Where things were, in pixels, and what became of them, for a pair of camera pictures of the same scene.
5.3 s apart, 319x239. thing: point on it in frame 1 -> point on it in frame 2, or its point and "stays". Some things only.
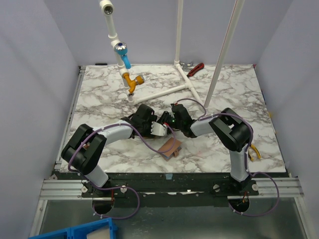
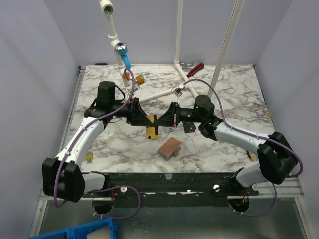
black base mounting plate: x=164 y=188 stays
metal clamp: x=188 y=65 stays
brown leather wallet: x=167 y=145 stays
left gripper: x=152 y=118 -> x=135 y=115
